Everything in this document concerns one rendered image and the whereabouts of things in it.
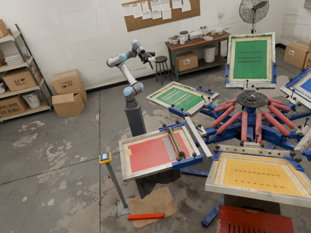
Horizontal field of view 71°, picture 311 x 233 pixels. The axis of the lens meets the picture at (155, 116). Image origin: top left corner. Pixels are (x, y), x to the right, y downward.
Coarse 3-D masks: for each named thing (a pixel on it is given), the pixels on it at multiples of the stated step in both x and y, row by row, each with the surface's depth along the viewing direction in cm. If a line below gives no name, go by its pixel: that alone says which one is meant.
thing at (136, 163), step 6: (162, 150) 234; (174, 150) 231; (186, 150) 229; (138, 156) 233; (168, 156) 226; (132, 162) 227; (138, 162) 226; (156, 162) 222; (162, 162) 220; (168, 162) 219; (132, 168) 220; (138, 168) 219; (144, 168) 218
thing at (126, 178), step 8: (176, 128) 257; (184, 128) 253; (136, 136) 254; (144, 136) 253; (120, 144) 248; (192, 144) 229; (120, 152) 237; (160, 168) 210; (168, 168) 210; (128, 176) 209; (136, 176) 207; (144, 176) 209
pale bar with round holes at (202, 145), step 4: (188, 116) 261; (188, 120) 255; (188, 124) 250; (192, 124) 248; (192, 128) 242; (192, 132) 241; (196, 132) 236; (196, 136) 230; (200, 136) 229; (196, 140) 232; (200, 140) 225; (200, 144) 220; (204, 144) 219; (204, 148) 215; (204, 152) 213; (208, 152) 210; (208, 156) 206
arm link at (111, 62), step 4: (128, 52) 227; (116, 56) 239; (120, 56) 225; (124, 56) 224; (128, 56) 226; (108, 60) 250; (112, 60) 243; (116, 60) 237; (120, 60) 232; (124, 60) 225; (108, 64) 251; (112, 64) 249
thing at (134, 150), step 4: (164, 136) 252; (168, 136) 251; (176, 136) 248; (180, 136) 247; (148, 140) 251; (152, 140) 250; (156, 140) 249; (160, 140) 248; (180, 140) 242; (136, 144) 249; (140, 144) 248; (144, 144) 246; (172, 144) 239; (180, 144) 237; (128, 148) 245; (132, 148) 244; (136, 148) 243; (164, 148) 236; (132, 152) 239; (136, 152) 238; (132, 156) 234; (136, 156) 233
